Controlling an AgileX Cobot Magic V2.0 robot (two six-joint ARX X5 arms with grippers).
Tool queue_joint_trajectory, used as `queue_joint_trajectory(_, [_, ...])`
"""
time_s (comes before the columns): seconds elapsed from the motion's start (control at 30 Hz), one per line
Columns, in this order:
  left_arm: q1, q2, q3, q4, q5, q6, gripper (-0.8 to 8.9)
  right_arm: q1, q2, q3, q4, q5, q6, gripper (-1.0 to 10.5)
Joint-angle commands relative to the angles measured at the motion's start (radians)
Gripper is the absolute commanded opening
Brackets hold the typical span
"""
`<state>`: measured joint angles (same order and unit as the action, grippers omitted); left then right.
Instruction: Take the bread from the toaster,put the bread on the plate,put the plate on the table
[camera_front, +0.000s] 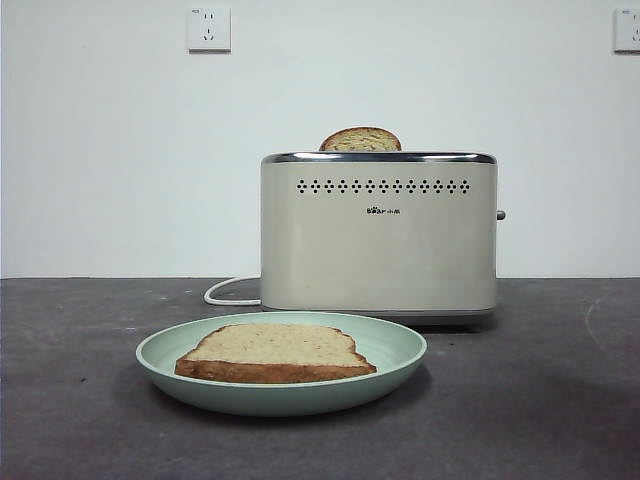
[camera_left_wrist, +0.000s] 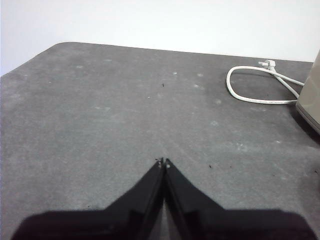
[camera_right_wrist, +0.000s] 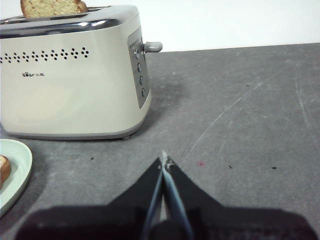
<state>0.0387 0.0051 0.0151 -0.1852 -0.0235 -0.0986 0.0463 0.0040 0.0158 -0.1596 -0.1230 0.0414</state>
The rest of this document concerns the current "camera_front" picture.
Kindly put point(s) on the brown-crust bread slice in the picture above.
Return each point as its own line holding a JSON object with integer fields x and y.
{"x": 280, "y": 352}
{"x": 360, "y": 141}

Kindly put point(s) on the pale green round plate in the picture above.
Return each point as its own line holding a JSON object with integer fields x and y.
{"x": 280, "y": 397}

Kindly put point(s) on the cream two-slot toaster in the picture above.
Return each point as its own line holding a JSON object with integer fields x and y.
{"x": 380, "y": 250}

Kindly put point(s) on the white wall socket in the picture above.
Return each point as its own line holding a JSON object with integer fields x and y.
{"x": 210, "y": 30}
{"x": 629, "y": 30}

